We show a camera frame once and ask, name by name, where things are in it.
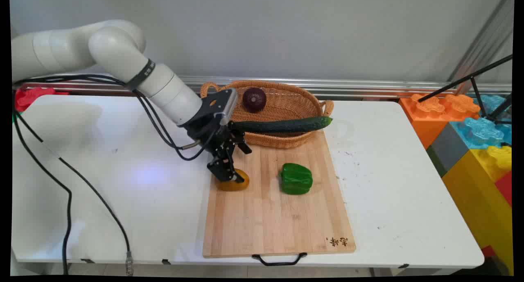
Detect bamboo cutting board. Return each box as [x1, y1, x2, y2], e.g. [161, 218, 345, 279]
[202, 129, 356, 259]

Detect dark purple round onion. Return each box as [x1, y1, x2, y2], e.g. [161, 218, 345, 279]
[242, 87, 267, 112]

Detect red toy block beside arm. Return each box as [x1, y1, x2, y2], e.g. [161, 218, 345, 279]
[15, 87, 70, 113]

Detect black cable with metal connector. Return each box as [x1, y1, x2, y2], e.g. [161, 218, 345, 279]
[16, 110, 136, 276]

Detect thick black cable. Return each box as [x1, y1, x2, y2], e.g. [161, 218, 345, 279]
[12, 110, 73, 275]

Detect orange big toy block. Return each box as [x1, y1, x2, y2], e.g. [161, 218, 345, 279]
[399, 93, 481, 150]

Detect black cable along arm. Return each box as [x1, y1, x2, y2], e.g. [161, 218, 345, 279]
[13, 74, 217, 161]

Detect black tripod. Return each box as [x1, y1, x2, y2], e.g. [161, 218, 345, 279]
[418, 54, 513, 125]

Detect green bell pepper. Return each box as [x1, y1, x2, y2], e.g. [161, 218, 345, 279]
[279, 163, 314, 195]

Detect red block beside yellow block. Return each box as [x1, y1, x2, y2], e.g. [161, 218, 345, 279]
[495, 170, 513, 208]

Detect yellow big toy block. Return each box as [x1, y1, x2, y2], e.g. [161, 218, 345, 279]
[441, 145, 514, 276]

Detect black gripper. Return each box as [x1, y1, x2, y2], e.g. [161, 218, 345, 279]
[183, 115, 253, 183]

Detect blue big toy block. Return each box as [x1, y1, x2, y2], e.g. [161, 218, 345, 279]
[449, 94, 513, 150]

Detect grey big toy block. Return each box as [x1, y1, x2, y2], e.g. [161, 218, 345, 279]
[426, 122, 470, 178]

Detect yellow orange mango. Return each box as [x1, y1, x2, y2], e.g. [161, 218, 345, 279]
[215, 169, 250, 192]

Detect woven wicker basket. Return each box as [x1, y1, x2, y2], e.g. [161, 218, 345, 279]
[200, 80, 334, 149]

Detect aluminium wall rail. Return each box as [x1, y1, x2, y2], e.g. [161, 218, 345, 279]
[18, 72, 512, 101]

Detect black carry handle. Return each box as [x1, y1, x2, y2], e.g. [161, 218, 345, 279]
[251, 252, 308, 267]

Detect black strap on arm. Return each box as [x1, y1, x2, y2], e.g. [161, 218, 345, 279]
[125, 59, 156, 91]

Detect long green cucumber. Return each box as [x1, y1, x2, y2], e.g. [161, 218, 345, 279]
[228, 116, 333, 134]

